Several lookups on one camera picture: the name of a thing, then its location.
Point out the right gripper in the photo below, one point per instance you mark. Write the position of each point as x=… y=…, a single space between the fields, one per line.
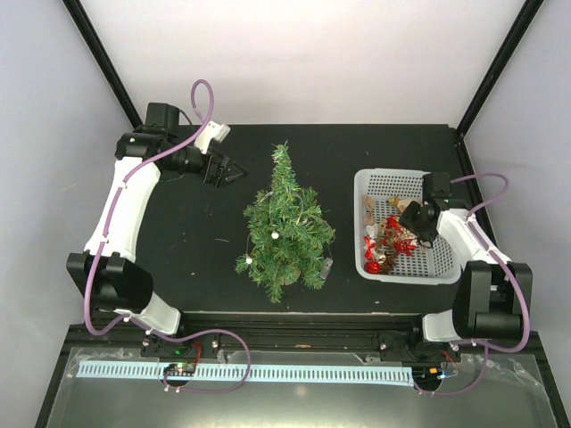
x=405 y=220

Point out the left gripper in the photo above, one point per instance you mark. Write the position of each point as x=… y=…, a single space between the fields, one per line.
x=218 y=179

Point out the white plastic basket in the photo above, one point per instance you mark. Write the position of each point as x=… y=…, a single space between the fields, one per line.
x=432 y=265

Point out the small green christmas tree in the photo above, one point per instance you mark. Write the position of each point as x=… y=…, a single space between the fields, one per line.
x=288 y=238

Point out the clear battery box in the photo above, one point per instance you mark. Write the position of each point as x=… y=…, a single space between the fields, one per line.
x=325 y=271

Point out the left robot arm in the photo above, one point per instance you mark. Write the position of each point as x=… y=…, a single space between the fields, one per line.
x=105 y=272

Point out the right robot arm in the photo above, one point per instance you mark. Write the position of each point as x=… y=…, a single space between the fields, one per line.
x=491 y=307

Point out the red star ornament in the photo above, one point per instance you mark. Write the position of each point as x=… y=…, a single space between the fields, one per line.
x=405 y=246

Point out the brown pine cone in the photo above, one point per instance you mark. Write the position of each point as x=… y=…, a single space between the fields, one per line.
x=387 y=266

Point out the red ribbon bow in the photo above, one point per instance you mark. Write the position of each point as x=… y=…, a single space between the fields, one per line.
x=370 y=248

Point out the red gift box ornament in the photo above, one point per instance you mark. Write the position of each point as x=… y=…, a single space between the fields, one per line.
x=372 y=267

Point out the small circuit board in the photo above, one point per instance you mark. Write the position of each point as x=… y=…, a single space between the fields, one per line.
x=180 y=368

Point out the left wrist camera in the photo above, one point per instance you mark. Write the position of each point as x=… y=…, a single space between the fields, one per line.
x=212 y=131

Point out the white slotted cable duct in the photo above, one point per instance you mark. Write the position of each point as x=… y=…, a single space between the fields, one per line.
x=235 y=373

